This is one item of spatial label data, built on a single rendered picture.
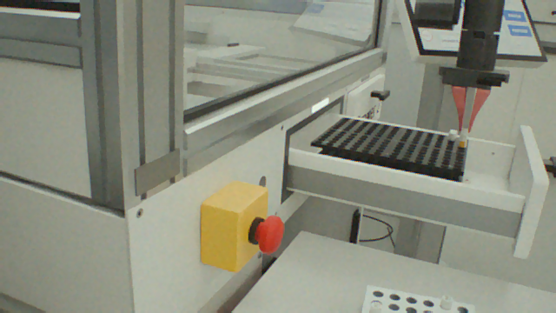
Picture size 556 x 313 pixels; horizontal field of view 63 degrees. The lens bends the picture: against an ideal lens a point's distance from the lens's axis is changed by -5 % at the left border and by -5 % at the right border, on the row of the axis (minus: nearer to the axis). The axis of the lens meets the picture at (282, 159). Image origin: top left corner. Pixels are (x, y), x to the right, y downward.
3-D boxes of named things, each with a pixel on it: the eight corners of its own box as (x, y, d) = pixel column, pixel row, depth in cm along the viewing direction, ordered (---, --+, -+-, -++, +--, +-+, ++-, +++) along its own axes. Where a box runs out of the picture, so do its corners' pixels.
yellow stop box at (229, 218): (271, 246, 54) (275, 188, 51) (242, 277, 47) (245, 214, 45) (232, 235, 55) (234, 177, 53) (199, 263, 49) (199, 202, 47)
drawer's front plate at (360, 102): (380, 116, 121) (385, 75, 118) (350, 147, 96) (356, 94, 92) (373, 116, 122) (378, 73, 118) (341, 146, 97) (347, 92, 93)
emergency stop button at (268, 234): (286, 245, 51) (288, 211, 49) (270, 263, 47) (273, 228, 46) (260, 238, 52) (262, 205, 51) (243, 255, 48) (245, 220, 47)
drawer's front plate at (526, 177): (515, 184, 83) (530, 125, 79) (526, 262, 57) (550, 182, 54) (506, 182, 83) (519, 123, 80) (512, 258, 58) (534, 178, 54)
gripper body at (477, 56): (507, 87, 66) (517, 35, 64) (437, 78, 70) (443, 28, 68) (506, 82, 72) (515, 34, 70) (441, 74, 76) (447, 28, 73)
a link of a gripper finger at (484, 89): (482, 139, 69) (493, 76, 67) (434, 131, 72) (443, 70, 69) (484, 129, 75) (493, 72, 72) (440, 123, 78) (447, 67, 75)
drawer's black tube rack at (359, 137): (461, 174, 81) (468, 138, 78) (454, 214, 65) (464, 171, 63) (339, 150, 88) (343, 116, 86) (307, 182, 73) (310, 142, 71)
